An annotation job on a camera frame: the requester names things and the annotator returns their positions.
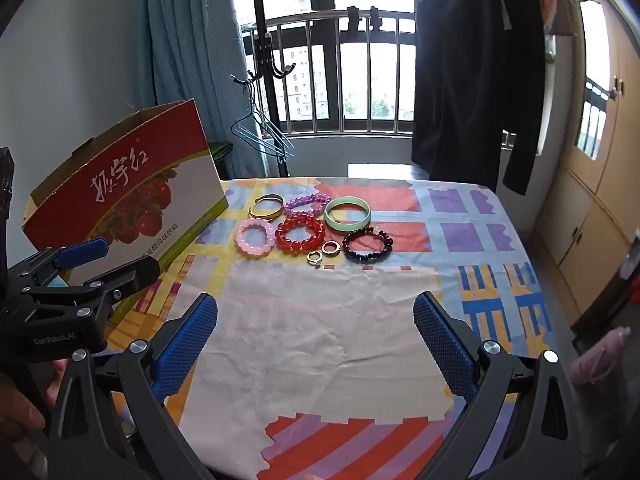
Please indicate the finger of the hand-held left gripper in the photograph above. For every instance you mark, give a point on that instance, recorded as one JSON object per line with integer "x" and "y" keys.
{"x": 135, "y": 272}
{"x": 82, "y": 252}

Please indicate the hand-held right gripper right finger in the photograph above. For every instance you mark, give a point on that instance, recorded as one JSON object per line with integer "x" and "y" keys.
{"x": 442, "y": 345}

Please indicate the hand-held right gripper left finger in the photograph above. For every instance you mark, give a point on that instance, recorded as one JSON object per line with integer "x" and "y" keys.
{"x": 195, "y": 340}

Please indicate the red and white cardboard box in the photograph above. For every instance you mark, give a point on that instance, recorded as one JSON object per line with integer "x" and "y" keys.
{"x": 150, "y": 180}

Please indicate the gold bangle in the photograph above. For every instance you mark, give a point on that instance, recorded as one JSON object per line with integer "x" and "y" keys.
{"x": 267, "y": 216}

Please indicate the green jade bangle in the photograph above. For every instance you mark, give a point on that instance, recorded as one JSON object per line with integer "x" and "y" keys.
{"x": 347, "y": 229}

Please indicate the person's left hand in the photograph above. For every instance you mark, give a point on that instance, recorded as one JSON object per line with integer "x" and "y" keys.
{"x": 20, "y": 402}

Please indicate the colourful patterned tablecloth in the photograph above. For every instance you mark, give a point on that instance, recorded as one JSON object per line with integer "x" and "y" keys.
{"x": 300, "y": 320}

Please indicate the pink folded umbrella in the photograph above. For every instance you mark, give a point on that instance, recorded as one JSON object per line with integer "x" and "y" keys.
{"x": 595, "y": 360}

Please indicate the wooden wardrobe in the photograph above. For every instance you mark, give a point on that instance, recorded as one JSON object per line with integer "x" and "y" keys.
{"x": 580, "y": 210}

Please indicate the blue curtain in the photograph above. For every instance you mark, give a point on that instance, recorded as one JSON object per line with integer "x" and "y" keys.
{"x": 190, "y": 60}

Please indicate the black coat rack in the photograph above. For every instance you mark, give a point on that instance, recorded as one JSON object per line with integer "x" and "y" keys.
{"x": 265, "y": 60}

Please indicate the black hanging coat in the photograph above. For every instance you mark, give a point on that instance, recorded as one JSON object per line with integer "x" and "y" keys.
{"x": 465, "y": 85}

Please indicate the metal balcony railing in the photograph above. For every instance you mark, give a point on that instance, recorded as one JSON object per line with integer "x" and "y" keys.
{"x": 325, "y": 20}

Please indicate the black clip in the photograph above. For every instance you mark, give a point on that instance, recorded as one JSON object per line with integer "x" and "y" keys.
{"x": 353, "y": 17}
{"x": 373, "y": 15}

